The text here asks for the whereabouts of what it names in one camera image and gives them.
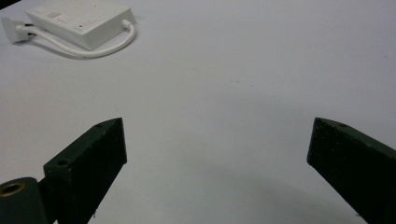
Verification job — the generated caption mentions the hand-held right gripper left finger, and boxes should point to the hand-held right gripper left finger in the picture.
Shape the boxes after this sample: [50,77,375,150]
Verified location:
[43,117,128,224]

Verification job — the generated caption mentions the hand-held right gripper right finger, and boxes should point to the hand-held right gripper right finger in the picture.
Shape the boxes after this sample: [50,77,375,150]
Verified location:
[306,117,396,224]

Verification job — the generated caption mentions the white power strip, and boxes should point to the white power strip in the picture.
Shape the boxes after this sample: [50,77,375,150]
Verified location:
[25,0,137,51]

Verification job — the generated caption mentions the white power plug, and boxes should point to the white power plug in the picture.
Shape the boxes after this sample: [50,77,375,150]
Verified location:
[1,16,35,44]

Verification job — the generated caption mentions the white power strip cable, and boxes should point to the white power strip cable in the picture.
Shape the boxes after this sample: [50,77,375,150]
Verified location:
[16,19,137,59]

